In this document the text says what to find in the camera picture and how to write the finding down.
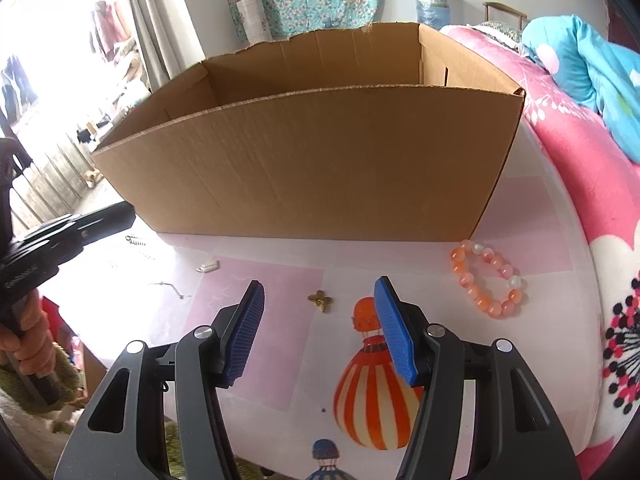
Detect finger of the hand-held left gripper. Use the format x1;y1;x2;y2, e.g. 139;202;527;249
0;227;126;306
22;203;136;251

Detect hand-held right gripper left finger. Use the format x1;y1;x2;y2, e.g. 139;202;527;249
52;280;266;480

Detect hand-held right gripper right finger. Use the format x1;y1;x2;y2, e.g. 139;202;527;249
373;275;583;480

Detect thin chain necklace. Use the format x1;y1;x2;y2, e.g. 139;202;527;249
149;281;193;301

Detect brown cardboard box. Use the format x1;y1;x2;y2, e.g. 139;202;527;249
90;22;527;242

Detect person's left hand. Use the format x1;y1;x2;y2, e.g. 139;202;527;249
0;287;57;378

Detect green fluffy cloth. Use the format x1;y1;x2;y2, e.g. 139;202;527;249
0;342;193;480

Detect cream fluffy blanket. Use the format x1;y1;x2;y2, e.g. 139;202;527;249
0;385;76;480

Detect pink hanging garment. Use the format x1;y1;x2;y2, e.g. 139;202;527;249
90;0;136;61

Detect grey curtain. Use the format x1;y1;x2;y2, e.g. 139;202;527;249
117;0;206;93

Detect pink floral bed sheet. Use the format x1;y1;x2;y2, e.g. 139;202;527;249
440;25;640;446

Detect white paper roll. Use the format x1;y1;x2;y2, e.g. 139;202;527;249
236;0;273;45

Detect grey patterned cloth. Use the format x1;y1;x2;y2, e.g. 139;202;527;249
472;20;523;43

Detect blue water jug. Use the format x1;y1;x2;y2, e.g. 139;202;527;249
413;0;451;31

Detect blue quilt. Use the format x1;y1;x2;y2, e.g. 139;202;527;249
521;15;640;165

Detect orange bead bracelet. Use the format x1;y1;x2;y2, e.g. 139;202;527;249
450;240;528;318

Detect thin brown frame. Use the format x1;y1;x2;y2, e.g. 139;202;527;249
482;1;528;33

